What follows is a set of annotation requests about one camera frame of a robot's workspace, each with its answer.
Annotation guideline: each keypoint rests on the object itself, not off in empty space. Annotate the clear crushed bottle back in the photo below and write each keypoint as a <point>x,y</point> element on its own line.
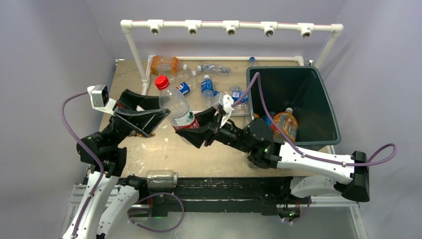
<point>210,68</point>

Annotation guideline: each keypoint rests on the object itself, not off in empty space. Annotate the clear crushed bottle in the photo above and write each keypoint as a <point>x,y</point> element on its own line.
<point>210,68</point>
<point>157,179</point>

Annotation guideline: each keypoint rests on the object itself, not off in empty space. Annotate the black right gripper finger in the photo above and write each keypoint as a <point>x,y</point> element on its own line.
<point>207,116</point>
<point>197,137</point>

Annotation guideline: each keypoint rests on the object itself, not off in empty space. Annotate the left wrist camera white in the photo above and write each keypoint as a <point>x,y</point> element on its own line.
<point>100,99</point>

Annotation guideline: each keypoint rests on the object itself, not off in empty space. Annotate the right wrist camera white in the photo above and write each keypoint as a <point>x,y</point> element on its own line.
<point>226,101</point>

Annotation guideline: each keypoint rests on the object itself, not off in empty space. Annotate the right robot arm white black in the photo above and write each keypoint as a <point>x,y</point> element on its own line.
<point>332,173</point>

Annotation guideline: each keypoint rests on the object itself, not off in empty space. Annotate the Pepsi bottle back right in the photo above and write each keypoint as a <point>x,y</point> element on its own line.
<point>252,61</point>

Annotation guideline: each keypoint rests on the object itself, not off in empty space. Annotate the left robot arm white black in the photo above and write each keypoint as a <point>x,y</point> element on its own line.
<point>108,160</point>

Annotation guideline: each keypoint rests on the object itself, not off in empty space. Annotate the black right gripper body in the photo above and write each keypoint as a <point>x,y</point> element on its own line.
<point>228,135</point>

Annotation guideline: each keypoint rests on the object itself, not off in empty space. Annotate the dark green plastic bin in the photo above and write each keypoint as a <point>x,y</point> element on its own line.
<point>302,89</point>

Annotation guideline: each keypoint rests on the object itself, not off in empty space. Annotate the orange label bottle far corner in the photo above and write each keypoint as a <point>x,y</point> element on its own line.
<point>164,65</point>

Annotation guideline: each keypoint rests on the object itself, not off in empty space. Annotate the clear crushed bottle front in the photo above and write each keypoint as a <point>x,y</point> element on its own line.
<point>157,179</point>

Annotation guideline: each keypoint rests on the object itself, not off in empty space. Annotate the black table front rail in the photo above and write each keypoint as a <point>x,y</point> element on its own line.
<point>268,196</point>

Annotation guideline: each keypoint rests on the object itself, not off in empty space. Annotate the clear Pepsi bottle blue cap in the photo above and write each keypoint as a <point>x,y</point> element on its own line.
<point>184,88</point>

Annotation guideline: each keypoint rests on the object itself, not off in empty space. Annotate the clear bottle blue label right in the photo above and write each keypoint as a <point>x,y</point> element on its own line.
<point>234,91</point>

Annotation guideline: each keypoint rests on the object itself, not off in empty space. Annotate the large orange label crushed bottle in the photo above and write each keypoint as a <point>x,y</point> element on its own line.
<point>287,123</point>

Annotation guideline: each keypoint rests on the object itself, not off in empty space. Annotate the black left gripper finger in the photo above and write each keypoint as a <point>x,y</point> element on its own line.
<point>145,121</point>
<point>131,100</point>

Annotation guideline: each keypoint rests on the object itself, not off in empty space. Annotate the white PVC pipe frame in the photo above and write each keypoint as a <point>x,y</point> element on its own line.
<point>230,26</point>

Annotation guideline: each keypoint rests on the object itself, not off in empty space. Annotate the yellow black pliers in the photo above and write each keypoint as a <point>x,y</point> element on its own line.
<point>137,134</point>

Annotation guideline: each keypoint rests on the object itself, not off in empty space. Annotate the clear bottle white cap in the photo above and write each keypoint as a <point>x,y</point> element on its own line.
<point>182,75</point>

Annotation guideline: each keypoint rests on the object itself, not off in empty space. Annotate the clear bottle red cap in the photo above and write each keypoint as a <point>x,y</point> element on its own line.
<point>181,116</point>

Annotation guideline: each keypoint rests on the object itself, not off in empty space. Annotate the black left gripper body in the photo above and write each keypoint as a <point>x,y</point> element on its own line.
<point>118,129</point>

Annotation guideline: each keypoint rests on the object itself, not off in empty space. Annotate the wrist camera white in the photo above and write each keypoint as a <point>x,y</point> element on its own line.
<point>100,99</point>
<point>226,101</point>

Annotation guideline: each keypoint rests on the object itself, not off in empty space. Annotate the clear bottle blue cap low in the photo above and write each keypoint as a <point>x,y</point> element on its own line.
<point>240,110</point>

